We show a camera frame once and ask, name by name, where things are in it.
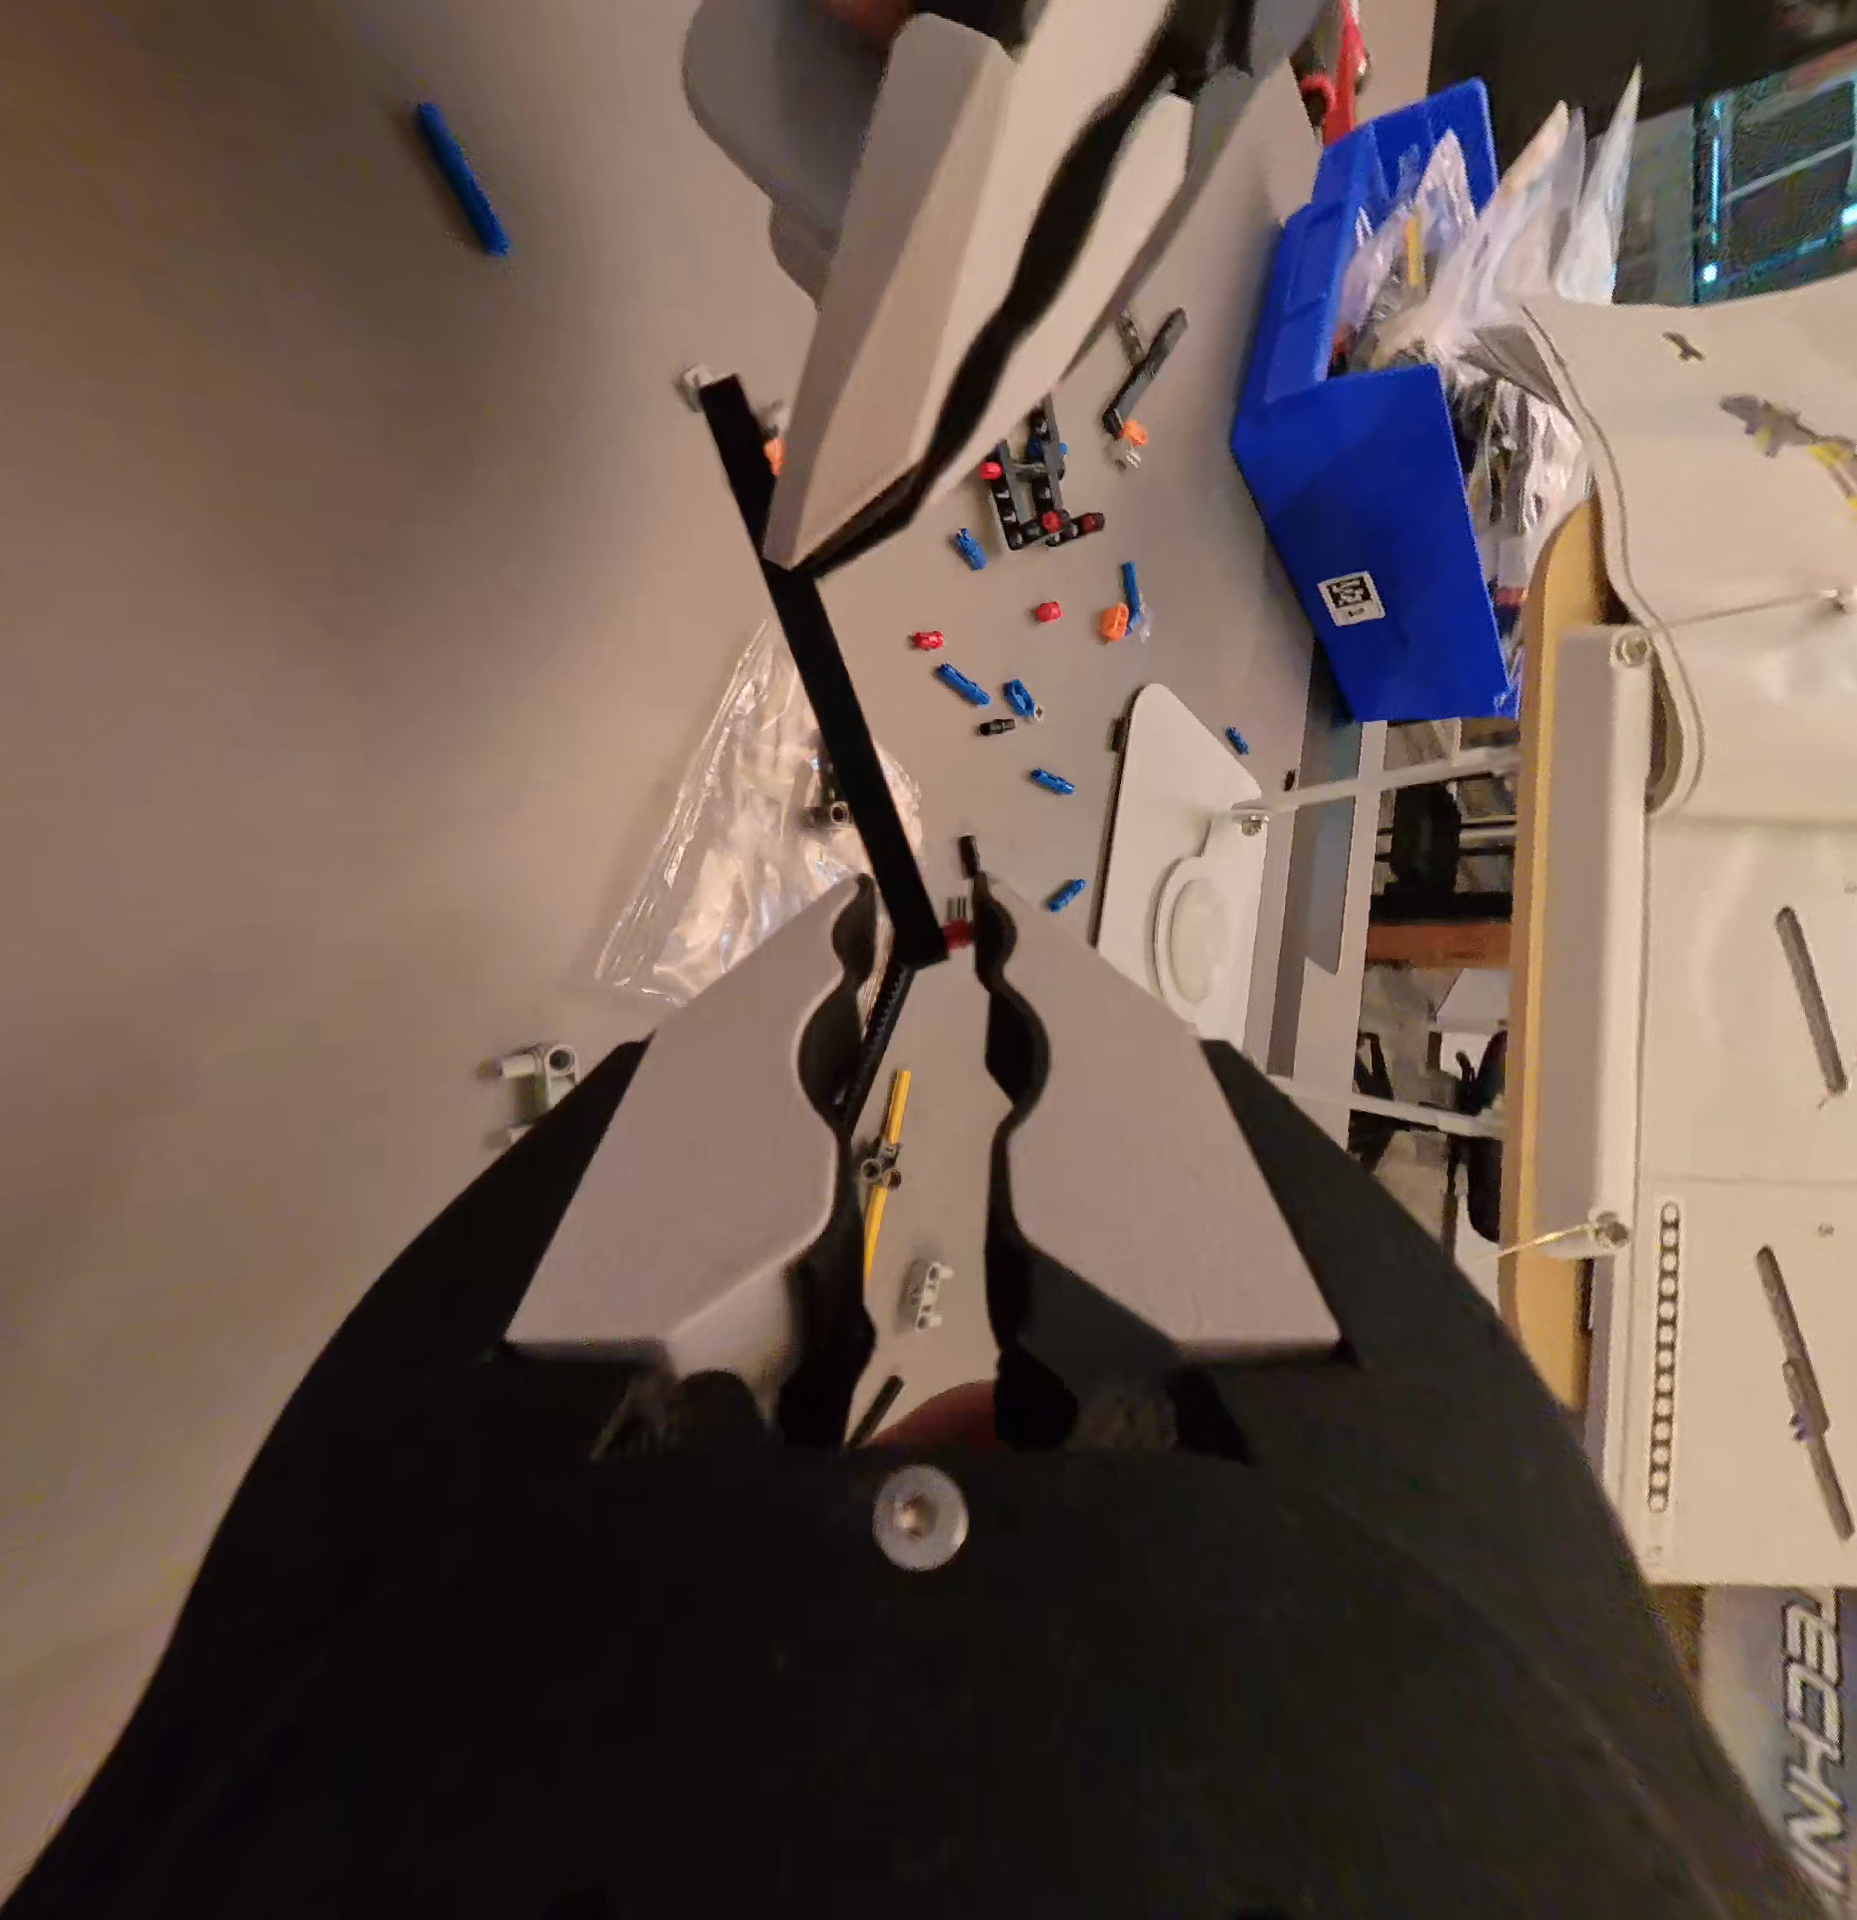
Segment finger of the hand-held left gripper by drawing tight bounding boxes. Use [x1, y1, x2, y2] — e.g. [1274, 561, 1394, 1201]
[869, 59, 1267, 548]
[761, 16, 1174, 575]

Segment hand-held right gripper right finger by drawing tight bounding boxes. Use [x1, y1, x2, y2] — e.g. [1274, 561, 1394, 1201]
[973, 877, 1342, 1445]

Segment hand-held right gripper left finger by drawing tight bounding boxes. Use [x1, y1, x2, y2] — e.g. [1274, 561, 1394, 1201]
[504, 877, 880, 1445]

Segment long black lego beam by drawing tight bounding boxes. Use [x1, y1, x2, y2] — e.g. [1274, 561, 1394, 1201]
[698, 375, 955, 965]

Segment lego vehicle assembly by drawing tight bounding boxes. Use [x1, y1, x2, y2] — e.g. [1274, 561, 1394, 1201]
[980, 397, 1107, 550]

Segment yellow lego axle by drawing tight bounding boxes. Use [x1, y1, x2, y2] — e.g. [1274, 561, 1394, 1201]
[860, 1067, 916, 1295]

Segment red black lego part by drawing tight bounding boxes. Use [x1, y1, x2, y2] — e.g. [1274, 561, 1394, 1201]
[1294, 0, 1376, 127]

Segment pile of clear lego bags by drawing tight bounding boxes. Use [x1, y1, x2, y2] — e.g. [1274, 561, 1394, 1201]
[1325, 59, 1647, 529]

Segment white oval dish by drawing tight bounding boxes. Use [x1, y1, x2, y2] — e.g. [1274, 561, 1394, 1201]
[1154, 854, 1250, 1025]

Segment clear plastic bag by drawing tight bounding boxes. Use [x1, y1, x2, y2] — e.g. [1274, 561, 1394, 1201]
[595, 622, 932, 1010]

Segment blue storage bin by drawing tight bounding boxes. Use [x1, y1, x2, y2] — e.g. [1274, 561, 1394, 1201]
[1228, 76, 1524, 724]

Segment white flat board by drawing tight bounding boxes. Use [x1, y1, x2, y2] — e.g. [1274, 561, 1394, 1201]
[1093, 683, 1270, 1040]

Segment wooden board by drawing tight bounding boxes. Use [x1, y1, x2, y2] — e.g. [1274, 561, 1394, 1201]
[1501, 502, 1621, 1413]

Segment instruction booklet on stand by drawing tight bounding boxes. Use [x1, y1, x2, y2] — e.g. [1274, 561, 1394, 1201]
[1521, 292, 1857, 1592]

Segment printed cardboard box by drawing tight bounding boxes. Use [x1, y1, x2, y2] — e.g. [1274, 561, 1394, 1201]
[1693, 1582, 1857, 1920]

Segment white table frame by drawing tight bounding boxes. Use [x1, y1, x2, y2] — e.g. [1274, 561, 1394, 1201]
[1242, 718, 1521, 1143]

